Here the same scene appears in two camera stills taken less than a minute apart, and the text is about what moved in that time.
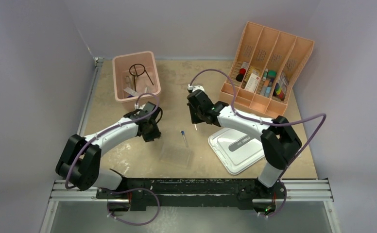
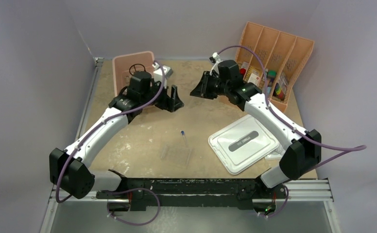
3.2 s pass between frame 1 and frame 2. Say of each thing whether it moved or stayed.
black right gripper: moved
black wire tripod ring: stayed
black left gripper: moved
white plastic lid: stayed
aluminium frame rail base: stayed
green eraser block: stayed
